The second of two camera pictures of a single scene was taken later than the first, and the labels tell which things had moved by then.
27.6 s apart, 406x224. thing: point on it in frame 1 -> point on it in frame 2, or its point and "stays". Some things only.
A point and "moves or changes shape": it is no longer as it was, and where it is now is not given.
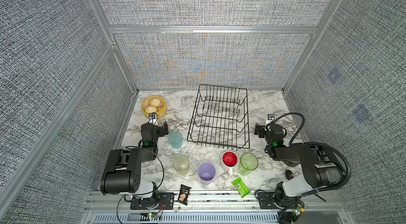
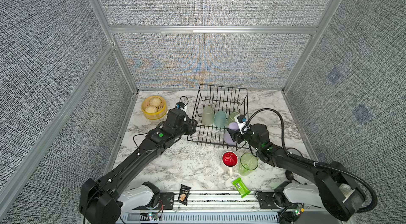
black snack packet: x=184 y=194 stays
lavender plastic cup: x=206 y=173 -> x=227 y=136
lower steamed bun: x=151 y=109 stays
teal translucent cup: x=175 y=138 moves or changes shape
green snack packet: x=241 y=187 stays
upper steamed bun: x=155 y=101 stays
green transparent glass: x=248 y=162 stays
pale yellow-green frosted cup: x=181 y=164 -> x=208 y=115
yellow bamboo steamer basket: x=154 y=104 stays
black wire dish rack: x=220 y=118 stays
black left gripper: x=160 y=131 -> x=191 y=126
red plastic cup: x=229 y=159 stays
